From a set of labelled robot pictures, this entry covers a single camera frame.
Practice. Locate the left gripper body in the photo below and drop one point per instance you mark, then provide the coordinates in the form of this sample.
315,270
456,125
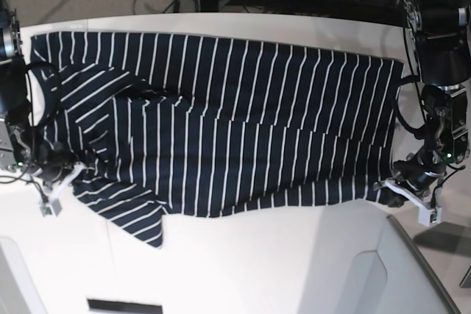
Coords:
418,174

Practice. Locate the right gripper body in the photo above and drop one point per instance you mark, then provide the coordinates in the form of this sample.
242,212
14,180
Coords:
53,164

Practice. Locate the navy white striped t-shirt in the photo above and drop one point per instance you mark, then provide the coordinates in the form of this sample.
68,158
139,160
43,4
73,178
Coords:
209,127

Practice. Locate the grey robot base cover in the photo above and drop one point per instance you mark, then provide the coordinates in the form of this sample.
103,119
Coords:
18,291
396,278

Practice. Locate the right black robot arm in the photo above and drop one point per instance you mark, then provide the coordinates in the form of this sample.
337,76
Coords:
20,136

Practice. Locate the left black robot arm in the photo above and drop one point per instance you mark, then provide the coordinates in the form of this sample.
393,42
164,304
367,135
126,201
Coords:
435,35

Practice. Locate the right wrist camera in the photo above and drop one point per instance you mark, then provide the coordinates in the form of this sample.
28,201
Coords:
51,208

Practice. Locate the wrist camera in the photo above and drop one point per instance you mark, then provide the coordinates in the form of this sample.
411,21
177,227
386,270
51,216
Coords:
435,215
51,208

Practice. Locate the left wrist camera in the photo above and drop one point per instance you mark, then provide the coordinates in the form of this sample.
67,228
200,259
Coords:
435,215

